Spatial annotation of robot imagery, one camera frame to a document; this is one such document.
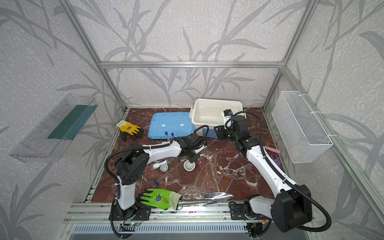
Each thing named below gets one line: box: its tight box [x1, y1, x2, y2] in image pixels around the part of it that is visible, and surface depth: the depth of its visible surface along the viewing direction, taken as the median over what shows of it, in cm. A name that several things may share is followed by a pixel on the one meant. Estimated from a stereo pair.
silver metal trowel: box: [178, 192, 234, 205], surface depth 80 cm
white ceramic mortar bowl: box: [183, 160, 196, 172], surface depth 88 cm
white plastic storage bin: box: [189, 98, 247, 138], surface depth 103 cm
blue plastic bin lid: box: [148, 112, 196, 139], surface depth 111 cm
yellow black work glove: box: [115, 120, 144, 142], surface depth 107 cm
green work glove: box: [136, 188, 182, 211], surface depth 78 cm
